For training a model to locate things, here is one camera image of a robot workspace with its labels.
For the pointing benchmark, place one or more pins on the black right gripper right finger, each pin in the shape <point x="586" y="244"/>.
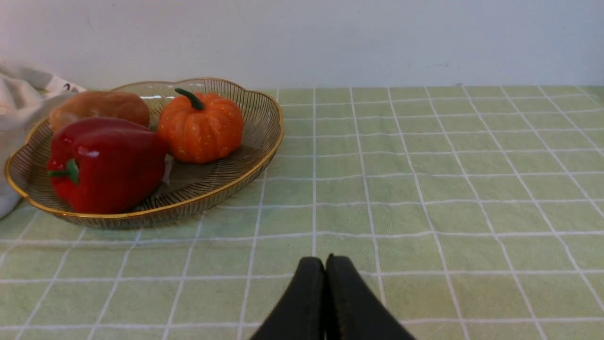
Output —
<point x="351" y="310"/>

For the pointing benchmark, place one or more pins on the white cloth bag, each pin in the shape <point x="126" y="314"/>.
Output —
<point x="27" y="96"/>

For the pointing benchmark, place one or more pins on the gold-rimmed glass plate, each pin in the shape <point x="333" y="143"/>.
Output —
<point x="191" y="188"/>

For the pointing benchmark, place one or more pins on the green checked tablecloth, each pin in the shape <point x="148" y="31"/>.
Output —
<point x="473" y="213"/>

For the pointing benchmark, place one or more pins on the red bell pepper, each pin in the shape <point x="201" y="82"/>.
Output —
<point x="105" y="165"/>

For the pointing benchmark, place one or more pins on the brown potato on plate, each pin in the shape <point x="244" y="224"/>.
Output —
<point x="93" y="104"/>

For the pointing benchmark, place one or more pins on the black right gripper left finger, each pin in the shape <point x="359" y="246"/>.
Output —
<point x="297" y="315"/>

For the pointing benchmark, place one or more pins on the small orange pumpkin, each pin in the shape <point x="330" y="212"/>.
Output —
<point x="201" y="128"/>

